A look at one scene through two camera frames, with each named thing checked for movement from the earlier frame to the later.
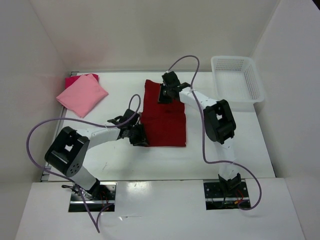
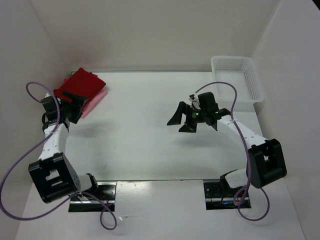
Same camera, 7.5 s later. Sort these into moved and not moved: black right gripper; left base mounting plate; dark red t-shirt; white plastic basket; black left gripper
Moved: dark red t-shirt; black left gripper; black right gripper
Not moved: left base mounting plate; white plastic basket
